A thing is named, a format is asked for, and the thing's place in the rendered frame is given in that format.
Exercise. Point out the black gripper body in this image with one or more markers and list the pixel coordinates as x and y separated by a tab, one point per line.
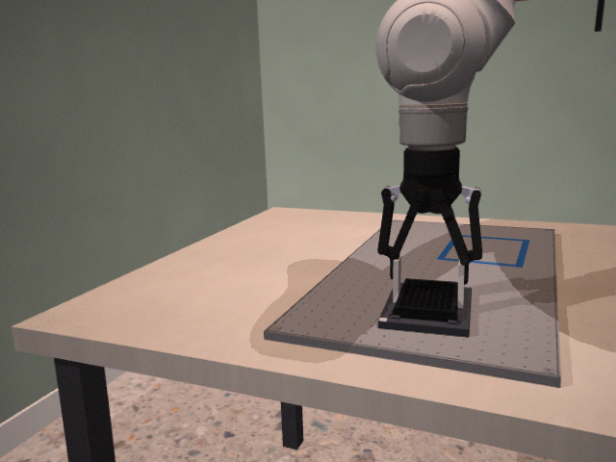
431	167

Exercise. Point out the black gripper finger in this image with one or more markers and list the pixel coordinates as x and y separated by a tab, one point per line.
471	197
389	196

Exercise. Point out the black well plate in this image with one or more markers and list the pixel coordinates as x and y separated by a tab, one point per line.
428	300

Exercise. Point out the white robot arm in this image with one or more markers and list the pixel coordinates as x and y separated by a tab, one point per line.
427	51

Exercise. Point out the blue tape outline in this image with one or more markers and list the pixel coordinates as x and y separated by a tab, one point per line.
519	263

